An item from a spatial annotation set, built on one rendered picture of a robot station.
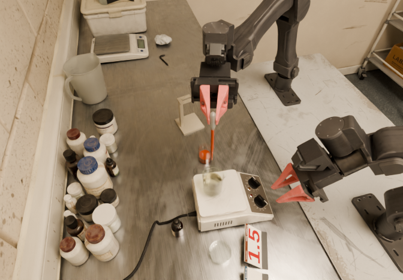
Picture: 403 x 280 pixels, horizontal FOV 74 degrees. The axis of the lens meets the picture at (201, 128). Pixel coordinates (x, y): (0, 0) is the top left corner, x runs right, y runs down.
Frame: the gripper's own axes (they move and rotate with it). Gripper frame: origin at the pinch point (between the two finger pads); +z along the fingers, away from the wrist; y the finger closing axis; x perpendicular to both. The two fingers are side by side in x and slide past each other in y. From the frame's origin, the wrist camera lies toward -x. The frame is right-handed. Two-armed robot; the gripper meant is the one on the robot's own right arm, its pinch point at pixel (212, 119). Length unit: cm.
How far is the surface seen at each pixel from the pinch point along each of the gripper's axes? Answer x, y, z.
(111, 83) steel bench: 32, -44, -49
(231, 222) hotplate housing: 27.7, 5.5, 9.2
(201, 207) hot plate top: 23.0, -2.1, 7.8
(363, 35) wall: 87, 126, -189
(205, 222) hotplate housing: 25.2, -1.0, 10.6
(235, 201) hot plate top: 23.2, 6.1, 5.8
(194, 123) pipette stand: 31.6, -7.1, -27.5
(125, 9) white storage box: 19, -45, -88
